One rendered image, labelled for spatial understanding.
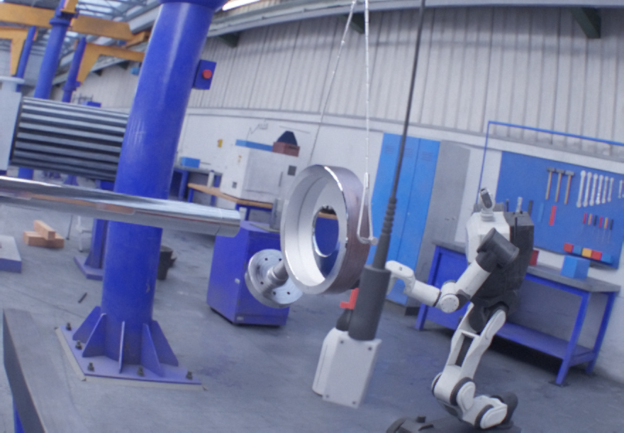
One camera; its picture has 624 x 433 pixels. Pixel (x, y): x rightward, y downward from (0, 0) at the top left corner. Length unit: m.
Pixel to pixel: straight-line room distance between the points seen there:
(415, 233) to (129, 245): 3.77
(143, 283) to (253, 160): 5.08
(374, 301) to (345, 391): 0.16
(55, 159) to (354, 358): 4.23
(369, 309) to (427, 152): 5.44
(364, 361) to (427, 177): 5.39
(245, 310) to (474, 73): 3.70
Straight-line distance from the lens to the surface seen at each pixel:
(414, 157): 6.50
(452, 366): 2.62
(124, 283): 3.22
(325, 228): 7.43
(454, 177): 6.49
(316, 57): 9.39
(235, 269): 4.75
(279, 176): 8.35
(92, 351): 3.34
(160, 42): 3.19
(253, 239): 4.63
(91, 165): 5.09
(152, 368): 3.32
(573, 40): 6.19
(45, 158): 5.00
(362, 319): 0.97
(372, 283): 0.96
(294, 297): 2.09
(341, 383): 1.01
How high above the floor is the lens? 1.27
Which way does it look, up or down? 4 degrees down
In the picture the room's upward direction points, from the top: 11 degrees clockwise
